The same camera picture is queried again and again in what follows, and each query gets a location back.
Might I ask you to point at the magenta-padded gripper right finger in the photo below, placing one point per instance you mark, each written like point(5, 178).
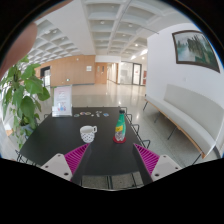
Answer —
point(150, 161)

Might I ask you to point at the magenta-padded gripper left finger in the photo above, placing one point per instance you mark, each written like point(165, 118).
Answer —
point(75, 160)

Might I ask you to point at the green plastic drink bottle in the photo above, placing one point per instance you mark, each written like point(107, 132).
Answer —
point(120, 128)

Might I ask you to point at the white dotted mug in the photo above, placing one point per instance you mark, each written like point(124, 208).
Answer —
point(87, 134)

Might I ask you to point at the small green round badge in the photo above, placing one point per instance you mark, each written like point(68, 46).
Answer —
point(76, 115)

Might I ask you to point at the small pale trinket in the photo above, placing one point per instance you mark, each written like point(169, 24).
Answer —
point(98, 113)

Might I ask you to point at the small blue card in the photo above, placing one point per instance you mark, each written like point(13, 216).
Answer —
point(105, 114)

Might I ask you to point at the clear standing sign holder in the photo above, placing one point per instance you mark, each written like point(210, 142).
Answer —
point(62, 100)

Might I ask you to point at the long white bench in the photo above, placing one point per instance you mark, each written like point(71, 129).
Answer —
point(196, 113)

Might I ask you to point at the potted green leafy plant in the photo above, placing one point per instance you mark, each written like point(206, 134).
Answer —
point(26, 100)

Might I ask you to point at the dark framed landscape picture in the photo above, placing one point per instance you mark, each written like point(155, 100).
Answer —
point(195, 50)

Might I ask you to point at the person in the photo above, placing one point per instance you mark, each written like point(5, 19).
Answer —
point(20, 46)

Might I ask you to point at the recessed ceiling lights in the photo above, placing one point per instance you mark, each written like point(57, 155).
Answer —
point(130, 25)

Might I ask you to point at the white wall notice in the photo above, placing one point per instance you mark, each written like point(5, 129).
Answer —
point(89, 68)

